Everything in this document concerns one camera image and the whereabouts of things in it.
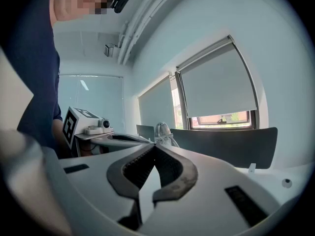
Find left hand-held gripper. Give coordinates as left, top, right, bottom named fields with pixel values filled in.
left=63, top=106, right=155, bottom=157

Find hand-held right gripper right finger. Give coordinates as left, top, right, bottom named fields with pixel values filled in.
left=142, top=143, right=287, bottom=236

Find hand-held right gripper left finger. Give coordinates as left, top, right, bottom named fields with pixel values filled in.
left=45, top=143, right=157, bottom=236

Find silver gooseneck desk lamp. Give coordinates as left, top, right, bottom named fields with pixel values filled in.
left=154, top=121, right=181, bottom=148

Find person's left forearm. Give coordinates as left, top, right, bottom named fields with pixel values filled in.
left=52, top=118, right=66, bottom=157

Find short dark grey divider panel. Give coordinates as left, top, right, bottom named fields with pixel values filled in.
left=136, top=124, right=156, bottom=141

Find grey roller blind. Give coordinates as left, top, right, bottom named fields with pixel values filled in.
left=176, top=35, right=258, bottom=119
left=137, top=76, right=177, bottom=134

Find long dark grey divider panel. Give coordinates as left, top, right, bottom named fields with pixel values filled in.
left=169, top=127, right=278, bottom=170

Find dark framed window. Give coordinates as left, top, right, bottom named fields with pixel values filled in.
left=171, top=72, right=260, bottom=130

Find white conduit pipes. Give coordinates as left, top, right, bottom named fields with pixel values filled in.
left=117, top=0, right=184, bottom=65

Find person's navy shirt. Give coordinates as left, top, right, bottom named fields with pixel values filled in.
left=4, top=0, right=63, bottom=159

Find person's face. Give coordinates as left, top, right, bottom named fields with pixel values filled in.
left=49, top=0, right=116, bottom=30

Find white wall-mounted device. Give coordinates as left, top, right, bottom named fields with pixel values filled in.
left=103, top=42, right=116, bottom=57

